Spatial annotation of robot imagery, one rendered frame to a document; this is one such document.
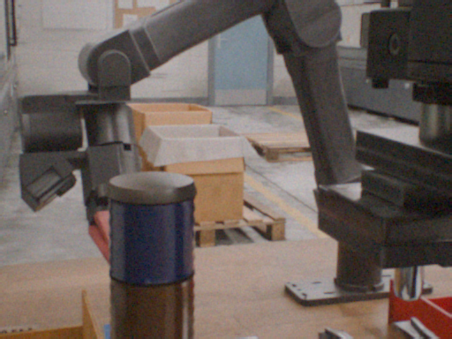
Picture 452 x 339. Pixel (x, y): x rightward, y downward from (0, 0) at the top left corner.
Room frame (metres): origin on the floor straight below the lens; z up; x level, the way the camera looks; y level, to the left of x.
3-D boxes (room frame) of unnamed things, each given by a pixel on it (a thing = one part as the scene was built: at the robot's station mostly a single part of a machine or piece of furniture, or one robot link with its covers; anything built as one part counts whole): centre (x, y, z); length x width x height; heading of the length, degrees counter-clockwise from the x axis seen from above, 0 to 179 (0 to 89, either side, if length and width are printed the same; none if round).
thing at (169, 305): (0.30, 0.03, 1.14); 0.04 x 0.04 x 0.03
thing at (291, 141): (7.33, -0.87, 0.07); 1.20 x 1.00 x 0.14; 106
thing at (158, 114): (4.84, 0.38, 0.43); 0.57 x 0.53 x 0.58; 19
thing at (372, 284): (0.95, -0.19, 0.94); 0.20 x 0.07 x 0.08; 108
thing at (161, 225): (0.30, 0.03, 1.17); 0.04 x 0.04 x 0.03
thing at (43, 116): (0.81, 0.17, 1.17); 0.12 x 0.09 x 0.12; 110
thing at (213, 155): (4.25, 0.17, 0.40); 0.66 x 0.62 x 0.50; 15
